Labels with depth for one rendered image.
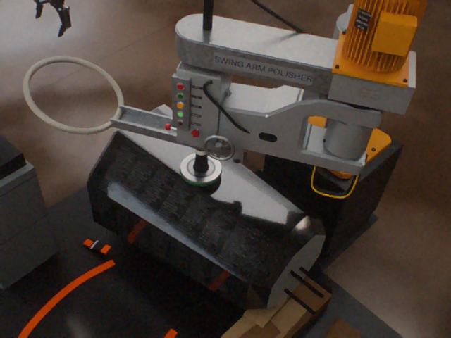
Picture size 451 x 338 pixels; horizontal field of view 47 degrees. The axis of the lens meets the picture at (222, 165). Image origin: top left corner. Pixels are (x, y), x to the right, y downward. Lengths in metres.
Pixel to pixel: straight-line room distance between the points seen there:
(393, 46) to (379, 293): 2.00
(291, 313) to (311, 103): 1.33
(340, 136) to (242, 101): 0.45
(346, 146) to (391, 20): 0.64
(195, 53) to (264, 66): 0.28
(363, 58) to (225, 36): 0.54
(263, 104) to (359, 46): 0.52
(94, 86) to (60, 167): 0.99
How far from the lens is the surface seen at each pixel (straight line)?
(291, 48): 2.09
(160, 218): 2.75
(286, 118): 2.20
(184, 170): 2.66
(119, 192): 2.91
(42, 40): 5.43
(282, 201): 2.64
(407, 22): 1.85
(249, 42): 2.09
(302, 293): 3.21
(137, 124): 2.55
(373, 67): 2.01
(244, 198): 2.62
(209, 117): 2.28
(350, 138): 2.23
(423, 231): 3.94
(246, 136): 2.31
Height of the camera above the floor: 2.85
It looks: 46 degrees down
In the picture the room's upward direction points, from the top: 5 degrees clockwise
